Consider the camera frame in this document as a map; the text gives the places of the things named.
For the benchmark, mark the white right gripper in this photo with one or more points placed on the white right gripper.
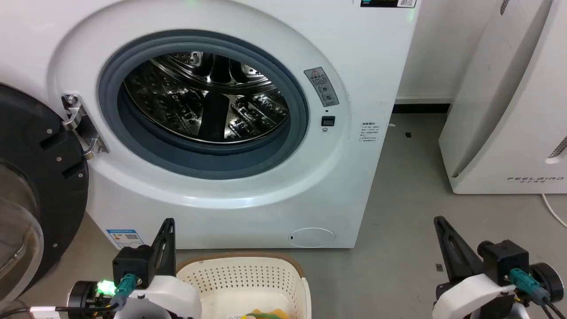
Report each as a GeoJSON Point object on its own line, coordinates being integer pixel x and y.
{"type": "Point", "coordinates": [471, 294]}

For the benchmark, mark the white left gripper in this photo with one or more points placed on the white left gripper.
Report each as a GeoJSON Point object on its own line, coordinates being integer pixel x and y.
{"type": "Point", "coordinates": [170, 294]}

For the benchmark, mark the white front-load washing machine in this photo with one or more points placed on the white front-load washing machine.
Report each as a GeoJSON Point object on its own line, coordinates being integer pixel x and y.
{"type": "Point", "coordinates": [354, 66]}

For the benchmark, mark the shiny steel washer drum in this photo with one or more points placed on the shiny steel washer drum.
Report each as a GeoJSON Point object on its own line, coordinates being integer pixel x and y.
{"type": "Point", "coordinates": [177, 99]}

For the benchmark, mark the grey warning sticker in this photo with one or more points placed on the grey warning sticker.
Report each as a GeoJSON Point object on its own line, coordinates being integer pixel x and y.
{"type": "Point", "coordinates": [322, 86]}

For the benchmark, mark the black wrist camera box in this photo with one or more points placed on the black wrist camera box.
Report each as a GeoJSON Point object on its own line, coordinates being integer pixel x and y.
{"type": "Point", "coordinates": [133, 261]}
{"type": "Point", "coordinates": [505, 259]}

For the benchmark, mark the blue white energy label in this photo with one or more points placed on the blue white energy label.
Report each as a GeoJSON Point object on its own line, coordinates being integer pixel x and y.
{"type": "Point", "coordinates": [125, 238]}

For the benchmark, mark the metal washer door hinge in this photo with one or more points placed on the metal washer door hinge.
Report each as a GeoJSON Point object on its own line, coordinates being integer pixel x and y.
{"type": "Point", "coordinates": [82, 126]}

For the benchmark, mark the grey rubber door gasket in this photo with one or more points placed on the grey rubber door gasket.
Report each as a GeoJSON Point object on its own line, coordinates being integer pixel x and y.
{"type": "Point", "coordinates": [113, 95]}

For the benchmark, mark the oval drain filter cover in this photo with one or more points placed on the oval drain filter cover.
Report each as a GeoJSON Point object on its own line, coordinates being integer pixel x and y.
{"type": "Point", "coordinates": [311, 237]}

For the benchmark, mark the white perforated laundry basket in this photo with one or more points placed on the white perforated laundry basket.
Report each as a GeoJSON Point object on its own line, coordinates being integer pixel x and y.
{"type": "Point", "coordinates": [241, 279]}

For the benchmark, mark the black wrist cylinder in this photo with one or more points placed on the black wrist cylinder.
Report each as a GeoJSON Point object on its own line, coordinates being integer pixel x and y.
{"type": "Point", "coordinates": [86, 296]}
{"type": "Point", "coordinates": [549, 277]}

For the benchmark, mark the small printed text sticker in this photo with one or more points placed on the small printed text sticker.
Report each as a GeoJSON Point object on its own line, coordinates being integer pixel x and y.
{"type": "Point", "coordinates": [370, 132]}

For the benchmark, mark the black left wrist cylinder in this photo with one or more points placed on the black left wrist cylinder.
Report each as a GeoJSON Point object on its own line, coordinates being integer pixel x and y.
{"type": "Point", "coordinates": [86, 296]}

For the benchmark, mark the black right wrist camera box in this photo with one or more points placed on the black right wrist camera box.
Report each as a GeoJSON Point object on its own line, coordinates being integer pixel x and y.
{"type": "Point", "coordinates": [505, 259]}

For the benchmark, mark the black right wrist cylinder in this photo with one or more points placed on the black right wrist cylinder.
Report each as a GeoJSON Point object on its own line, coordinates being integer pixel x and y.
{"type": "Point", "coordinates": [549, 277]}

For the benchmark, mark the black door latch socket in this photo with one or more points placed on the black door latch socket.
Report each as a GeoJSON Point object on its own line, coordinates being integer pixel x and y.
{"type": "Point", "coordinates": [328, 121]}

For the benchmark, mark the black washing machine door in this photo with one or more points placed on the black washing machine door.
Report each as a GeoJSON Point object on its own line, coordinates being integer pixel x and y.
{"type": "Point", "coordinates": [48, 177]}

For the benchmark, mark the white air purifier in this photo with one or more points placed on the white air purifier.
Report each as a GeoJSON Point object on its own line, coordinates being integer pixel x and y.
{"type": "Point", "coordinates": [500, 110]}

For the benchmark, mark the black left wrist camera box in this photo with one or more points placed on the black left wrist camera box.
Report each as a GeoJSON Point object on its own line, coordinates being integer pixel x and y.
{"type": "Point", "coordinates": [133, 261]}

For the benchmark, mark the clear washer door glass bowl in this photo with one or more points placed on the clear washer door glass bowl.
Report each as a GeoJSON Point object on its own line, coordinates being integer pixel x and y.
{"type": "Point", "coordinates": [15, 230]}

